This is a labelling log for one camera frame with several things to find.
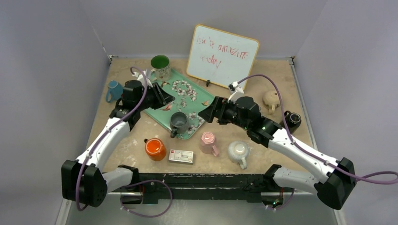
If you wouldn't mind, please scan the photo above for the beige mug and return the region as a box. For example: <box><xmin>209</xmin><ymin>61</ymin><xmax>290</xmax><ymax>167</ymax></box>
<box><xmin>262</xmin><ymin>90</ymin><xmax>281</xmax><ymax>114</ymax></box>

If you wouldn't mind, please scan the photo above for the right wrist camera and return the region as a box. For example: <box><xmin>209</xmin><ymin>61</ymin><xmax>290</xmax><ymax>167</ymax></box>
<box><xmin>228</xmin><ymin>82</ymin><xmax>244</xmax><ymax>103</ymax></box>

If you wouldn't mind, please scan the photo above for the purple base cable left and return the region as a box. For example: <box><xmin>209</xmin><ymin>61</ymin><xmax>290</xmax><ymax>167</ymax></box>
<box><xmin>120</xmin><ymin>179</ymin><xmax>174</xmax><ymax>218</ymax></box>

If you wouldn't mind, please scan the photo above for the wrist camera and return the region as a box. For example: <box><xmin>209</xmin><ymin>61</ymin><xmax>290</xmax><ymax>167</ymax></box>
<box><xmin>130</xmin><ymin>70</ymin><xmax>153</xmax><ymax>89</ymax></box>
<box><xmin>228</xmin><ymin>82</ymin><xmax>244</xmax><ymax>103</ymax></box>

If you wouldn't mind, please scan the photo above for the pink faceted mug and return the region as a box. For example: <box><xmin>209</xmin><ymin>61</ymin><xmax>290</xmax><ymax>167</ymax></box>
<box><xmin>200</xmin><ymin>132</ymin><xmax>220</xmax><ymax>157</ymax></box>

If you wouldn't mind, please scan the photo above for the floral mug green inside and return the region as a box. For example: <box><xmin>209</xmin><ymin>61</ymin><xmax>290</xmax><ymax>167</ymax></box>
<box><xmin>150</xmin><ymin>55</ymin><xmax>171</xmax><ymax>82</ymax></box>

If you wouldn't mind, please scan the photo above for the blue grey mug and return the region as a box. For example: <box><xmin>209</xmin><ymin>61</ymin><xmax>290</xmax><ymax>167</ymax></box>
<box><xmin>169</xmin><ymin>112</ymin><xmax>189</xmax><ymax>138</ymax></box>

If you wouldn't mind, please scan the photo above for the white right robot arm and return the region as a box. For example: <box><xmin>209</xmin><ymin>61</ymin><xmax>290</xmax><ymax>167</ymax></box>
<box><xmin>198</xmin><ymin>96</ymin><xmax>357</xmax><ymax>210</ymax></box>

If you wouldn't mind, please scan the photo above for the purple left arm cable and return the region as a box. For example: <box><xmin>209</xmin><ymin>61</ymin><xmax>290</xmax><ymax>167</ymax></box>
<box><xmin>75</xmin><ymin>66</ymin><xmax>149</xmax><ymax>212</ymax></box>

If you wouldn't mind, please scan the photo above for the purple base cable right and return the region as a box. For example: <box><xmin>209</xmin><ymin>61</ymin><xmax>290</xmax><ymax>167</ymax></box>
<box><xmin>266</xmin><ymin>186</ymin><xmax>297</xmax><ymax>212</ymax></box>

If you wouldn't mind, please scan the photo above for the white speckled mug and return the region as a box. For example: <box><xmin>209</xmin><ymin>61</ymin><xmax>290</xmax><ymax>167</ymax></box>
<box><xmin>228</xmin><ymin>141</ymin><xmax>249</xmax><ymax>170</ymax></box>

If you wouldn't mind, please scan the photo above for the orange mug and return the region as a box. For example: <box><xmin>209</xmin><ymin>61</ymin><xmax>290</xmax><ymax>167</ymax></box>
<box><xmin>144</xmin><ymin>138</ymin><xmax>166</xmax><ymax>161</ymax></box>

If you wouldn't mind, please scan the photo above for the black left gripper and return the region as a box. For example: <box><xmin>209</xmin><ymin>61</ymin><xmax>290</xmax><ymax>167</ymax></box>
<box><xmin>136</xmin><ymin>82</ymin><xmax>174</xmax><ymax>112</ymax></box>

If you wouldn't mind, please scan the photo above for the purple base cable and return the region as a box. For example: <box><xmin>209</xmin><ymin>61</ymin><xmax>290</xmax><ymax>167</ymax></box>
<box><xmin>266</xmin><ymin>186</ymin><xmax>297</xmax><ymax>212</ymax></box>
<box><xmin>120</xmin><ymin>179</ymin><xmax>174</xmax><ymax>218</ymax></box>

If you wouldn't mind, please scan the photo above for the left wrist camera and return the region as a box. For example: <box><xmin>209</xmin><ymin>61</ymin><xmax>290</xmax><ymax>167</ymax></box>
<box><xmin>130</xmin><ymin>70</ymin><xmax>153</xmax><ymax>89</ymax></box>

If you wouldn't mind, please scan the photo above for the black mug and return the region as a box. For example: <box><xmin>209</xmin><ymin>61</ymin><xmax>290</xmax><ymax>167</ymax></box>
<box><xmin>279</xmin><ymin>111</ymin><xmax>302</xmax><ymax>134</ymax></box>

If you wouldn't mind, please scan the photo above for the yellow framed whiteboard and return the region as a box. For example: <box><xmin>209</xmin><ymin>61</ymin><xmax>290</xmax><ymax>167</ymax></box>
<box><xmin>186</xmin><ymin>24</ymin><xmax>260</xmax><ymax>88</ymax></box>

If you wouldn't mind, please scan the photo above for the green floral tray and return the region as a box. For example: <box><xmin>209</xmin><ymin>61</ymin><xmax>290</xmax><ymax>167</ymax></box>
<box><xmin>145</xmin><ymin>69</ymin><xmax>214</xmax><ymax>140</ymax></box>

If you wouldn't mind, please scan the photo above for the small white cardboard box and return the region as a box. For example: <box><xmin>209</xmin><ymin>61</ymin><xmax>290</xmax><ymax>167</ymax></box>
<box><xmin>168</xmin><ymin>149</ymin><xmax>194</xmax><ymax>165</ymax></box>

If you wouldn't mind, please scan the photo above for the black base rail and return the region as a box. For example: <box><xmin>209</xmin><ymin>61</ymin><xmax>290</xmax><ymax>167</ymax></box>
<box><xmin>116</xmin><ymin>173</ymin><xmax>292</xmax><ymax>204</ymax></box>

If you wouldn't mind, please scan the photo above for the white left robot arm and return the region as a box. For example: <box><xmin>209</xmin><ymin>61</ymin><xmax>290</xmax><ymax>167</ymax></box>
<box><xmin>61</xmin><ymin>80</ymin><xmax>175</xmax><ymax>211</ymax></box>

